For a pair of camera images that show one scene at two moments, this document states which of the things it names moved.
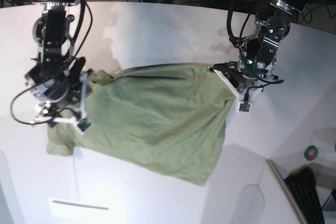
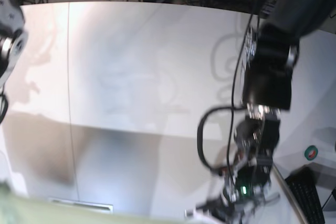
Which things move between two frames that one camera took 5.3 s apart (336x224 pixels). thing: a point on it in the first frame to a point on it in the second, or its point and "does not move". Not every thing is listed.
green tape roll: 311,152 does not move
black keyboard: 302,183 does not move
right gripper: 241,77 to 246,179
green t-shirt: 168,118 to 15,209
